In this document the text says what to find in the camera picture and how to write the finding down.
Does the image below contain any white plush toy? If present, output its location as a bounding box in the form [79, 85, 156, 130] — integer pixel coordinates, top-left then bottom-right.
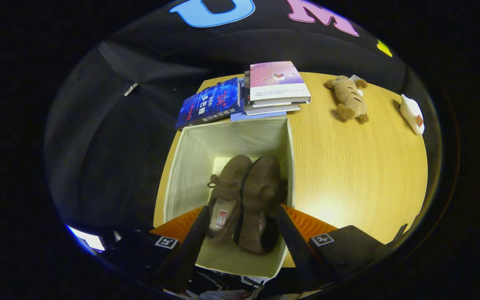
[399, 94, 425, 136]

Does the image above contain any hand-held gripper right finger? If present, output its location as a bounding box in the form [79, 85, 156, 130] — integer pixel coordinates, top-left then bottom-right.
[274, 203, 394, 292]

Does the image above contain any grey book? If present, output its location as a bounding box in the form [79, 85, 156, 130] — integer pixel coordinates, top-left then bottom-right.
[244, 71, 301, 116]

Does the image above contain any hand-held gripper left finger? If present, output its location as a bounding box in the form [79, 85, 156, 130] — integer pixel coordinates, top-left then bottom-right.
[106, 205, 211, 294]

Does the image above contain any dark printed cloth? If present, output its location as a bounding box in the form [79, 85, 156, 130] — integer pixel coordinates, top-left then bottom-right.
[182, 269, 274, 300]

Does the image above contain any dark blue book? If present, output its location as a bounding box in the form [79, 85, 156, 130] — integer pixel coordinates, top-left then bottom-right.
[175, 77, 241, 131]

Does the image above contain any pale blue book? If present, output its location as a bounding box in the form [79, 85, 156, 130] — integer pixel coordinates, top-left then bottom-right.
[230, 109, 287, 123]

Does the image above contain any cream fabric storage box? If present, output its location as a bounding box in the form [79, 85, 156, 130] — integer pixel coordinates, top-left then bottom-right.
[163, 116, 297, 279]

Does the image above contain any lit screen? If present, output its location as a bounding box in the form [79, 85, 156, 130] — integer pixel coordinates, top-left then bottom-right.
[67, 225, 106, 252]

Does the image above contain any brown plush toy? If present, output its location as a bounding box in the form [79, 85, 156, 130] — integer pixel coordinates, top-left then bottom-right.
[325, 75, 369, 124]

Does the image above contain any brown fuzzy shoe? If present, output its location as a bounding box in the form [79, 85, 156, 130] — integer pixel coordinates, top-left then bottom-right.
[206, 155, 254, 245]
[233, 155, 289, 255]

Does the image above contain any pink cover book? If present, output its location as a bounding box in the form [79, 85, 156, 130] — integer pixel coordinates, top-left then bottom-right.
[249, 61, 312, 105]

